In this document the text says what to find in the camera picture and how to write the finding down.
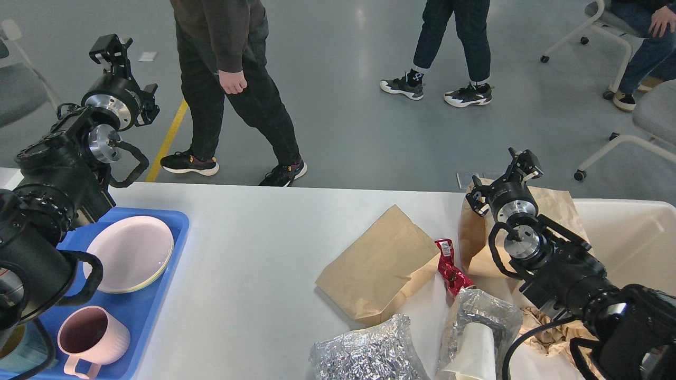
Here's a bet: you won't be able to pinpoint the pink plate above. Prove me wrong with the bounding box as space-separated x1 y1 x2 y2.
87 216 174 294

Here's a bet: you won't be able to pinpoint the yellow plate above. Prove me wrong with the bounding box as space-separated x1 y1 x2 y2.
98 248 172 294

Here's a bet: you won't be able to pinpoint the teal mug yellow inside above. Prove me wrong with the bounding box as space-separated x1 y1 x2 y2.
1 322 48 373

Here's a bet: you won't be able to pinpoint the white side table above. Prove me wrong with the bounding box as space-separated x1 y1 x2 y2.
0 167 23 190

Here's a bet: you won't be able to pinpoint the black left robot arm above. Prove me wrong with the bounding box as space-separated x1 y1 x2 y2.
1 34 160 379

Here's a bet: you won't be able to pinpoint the red foil wrapper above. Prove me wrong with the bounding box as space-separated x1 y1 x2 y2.
435 238 475 298

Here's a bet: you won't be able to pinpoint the crumpled aluminium foil bag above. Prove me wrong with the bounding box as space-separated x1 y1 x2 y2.
308 313 429 379

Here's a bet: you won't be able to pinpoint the crumpled brown paper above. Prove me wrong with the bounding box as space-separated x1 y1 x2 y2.
519 307 598 368

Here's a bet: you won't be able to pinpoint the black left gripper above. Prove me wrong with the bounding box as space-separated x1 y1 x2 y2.
81 34 160 131

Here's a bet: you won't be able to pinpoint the flat brown paper bag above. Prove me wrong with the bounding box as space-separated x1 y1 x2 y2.
316 205 440 326

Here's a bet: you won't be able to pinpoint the upright brown paper bag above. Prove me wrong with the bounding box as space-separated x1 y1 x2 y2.
458 187 589 278

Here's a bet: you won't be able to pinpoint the pink ribbed mug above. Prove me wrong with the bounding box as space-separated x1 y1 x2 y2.
57 306 130 379

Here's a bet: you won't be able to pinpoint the walking person dark clothes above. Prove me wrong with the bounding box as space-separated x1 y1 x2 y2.
160 1 307 187

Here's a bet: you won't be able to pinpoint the blue plastic tray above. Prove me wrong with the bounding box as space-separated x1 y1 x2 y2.
29 207 189 379

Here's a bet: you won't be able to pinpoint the grey office chair left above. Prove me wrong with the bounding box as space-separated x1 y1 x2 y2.
1 19 60 128

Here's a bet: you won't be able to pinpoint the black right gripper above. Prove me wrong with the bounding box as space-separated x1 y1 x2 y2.
465 147 543 222

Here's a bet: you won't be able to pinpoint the white plastic bin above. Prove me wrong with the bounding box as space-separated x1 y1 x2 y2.
574 199 675 296

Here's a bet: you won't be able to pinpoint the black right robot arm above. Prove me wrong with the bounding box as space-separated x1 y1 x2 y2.
466 148 675 379

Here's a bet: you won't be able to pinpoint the foil bag with paper cup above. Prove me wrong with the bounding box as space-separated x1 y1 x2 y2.
434 288 522 379

